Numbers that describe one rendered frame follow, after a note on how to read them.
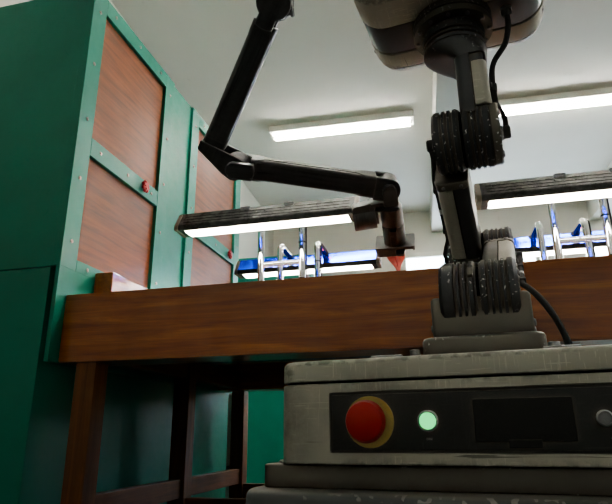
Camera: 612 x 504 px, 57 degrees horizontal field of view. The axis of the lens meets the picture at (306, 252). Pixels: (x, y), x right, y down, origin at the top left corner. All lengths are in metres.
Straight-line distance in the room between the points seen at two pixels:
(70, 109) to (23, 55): 0.31
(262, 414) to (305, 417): 3.80
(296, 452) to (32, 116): 1.53
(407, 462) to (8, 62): 1.84
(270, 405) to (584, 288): 3.34
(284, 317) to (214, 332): 0.18
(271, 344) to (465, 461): 0.85
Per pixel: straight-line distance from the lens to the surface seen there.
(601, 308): 1.37
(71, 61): 1.99
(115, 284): 1.77
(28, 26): 2.19
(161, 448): 2.23
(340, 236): 7.09
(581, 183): 1.78
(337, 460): 0.63
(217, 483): 2.39
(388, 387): 0.61
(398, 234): 1.45
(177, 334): 1.48
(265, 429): 4.43
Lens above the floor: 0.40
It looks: 18 degrees up
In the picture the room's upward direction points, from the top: 1 degrees counter-clockwise
